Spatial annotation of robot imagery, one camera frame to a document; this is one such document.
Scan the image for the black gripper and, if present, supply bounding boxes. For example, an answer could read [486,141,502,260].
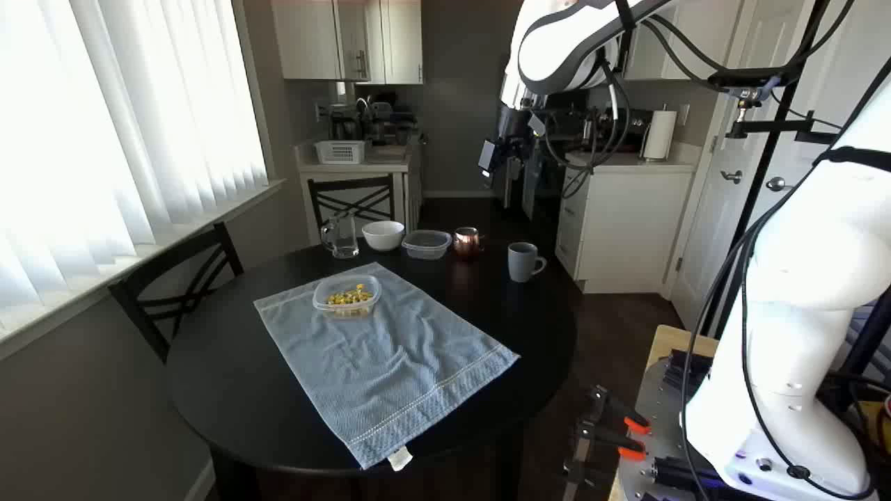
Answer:
[479,109,545,219]

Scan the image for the clear bowl with yellow contents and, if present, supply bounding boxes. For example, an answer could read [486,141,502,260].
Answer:
[312,272,380,318]

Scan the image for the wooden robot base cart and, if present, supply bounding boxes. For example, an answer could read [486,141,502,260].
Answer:
[607,325,716,501]

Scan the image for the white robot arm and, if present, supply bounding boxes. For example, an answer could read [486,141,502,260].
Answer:
[499,0,891,501]

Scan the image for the white ceramic bowl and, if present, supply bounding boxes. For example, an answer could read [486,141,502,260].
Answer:
[362,219,404,250]

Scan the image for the paper towel roll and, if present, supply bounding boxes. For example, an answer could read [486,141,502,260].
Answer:
[644,111,677,161]

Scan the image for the blue towel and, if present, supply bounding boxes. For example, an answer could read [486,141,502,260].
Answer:
[254,264,517,471]

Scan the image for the copper mug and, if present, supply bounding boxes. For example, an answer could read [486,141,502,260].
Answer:
[453,225,482,260]

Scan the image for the grey coffee mug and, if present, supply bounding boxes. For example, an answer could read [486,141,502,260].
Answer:
[506,243,545,283]

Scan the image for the white kitchen island cabinet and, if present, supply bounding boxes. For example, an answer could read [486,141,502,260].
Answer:
[553,153,694,296]

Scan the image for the clear plastic lidded container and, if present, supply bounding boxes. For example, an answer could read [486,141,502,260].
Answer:
[401,228,450,260]

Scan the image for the clear drinking glass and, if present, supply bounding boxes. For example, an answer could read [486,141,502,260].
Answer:
[323,211,358,260]

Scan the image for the white tub on counter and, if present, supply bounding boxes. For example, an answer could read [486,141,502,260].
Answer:
[314,139,364,165]

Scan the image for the white upper cabinets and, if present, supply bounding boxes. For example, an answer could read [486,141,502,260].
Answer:
[269,0,424,87]

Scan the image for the white door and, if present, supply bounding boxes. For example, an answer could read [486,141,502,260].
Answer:
[671,0,891,328]

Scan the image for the round black table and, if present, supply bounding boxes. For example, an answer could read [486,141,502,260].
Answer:
[167,249,577,501]

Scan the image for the black chair near window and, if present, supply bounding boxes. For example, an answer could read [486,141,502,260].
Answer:
[110,222,241,358]

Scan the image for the white vertical blinds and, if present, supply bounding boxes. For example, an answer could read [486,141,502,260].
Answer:
[0,0,268,314]

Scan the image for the orange handled clamp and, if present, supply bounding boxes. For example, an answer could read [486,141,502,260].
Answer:
[560,384,651,501]

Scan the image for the black camera stand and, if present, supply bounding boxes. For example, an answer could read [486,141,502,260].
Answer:
[691,0,832,335]

